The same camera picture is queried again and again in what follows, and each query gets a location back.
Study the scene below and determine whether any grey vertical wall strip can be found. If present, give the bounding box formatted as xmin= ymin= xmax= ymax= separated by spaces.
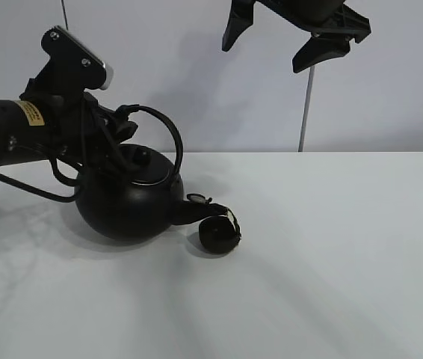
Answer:
xmin=298 ymin=66 xmax=315 ymax=153

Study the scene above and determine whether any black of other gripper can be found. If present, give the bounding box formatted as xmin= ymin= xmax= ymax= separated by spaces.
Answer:
xmin=222 ymin=0 xmax=371 ymax=73

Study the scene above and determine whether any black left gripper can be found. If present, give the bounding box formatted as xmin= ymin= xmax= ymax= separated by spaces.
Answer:
xmin=49 ymin=92 xmax=138 ymax=168

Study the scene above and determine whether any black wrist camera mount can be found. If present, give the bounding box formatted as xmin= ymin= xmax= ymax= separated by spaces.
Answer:
xmin=24 ymin=25 xmax=114 ymax=102

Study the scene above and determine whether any black cast iron teapot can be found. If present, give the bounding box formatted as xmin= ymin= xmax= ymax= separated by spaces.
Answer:
xmin=75 ymin=105 xmax=239 ymax=240

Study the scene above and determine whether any small black teacup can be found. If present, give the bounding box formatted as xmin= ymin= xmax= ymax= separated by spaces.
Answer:
xmin=199 ymin=216 xmax=241 ymax=254

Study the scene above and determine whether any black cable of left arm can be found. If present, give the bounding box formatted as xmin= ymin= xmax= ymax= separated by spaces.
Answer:
xmin=0 ymin=156 xmax=85 ymax=203

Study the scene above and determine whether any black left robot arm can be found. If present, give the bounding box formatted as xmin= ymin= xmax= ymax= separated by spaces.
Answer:
xmin=0 ymin=1 xmax=371 ymax=169

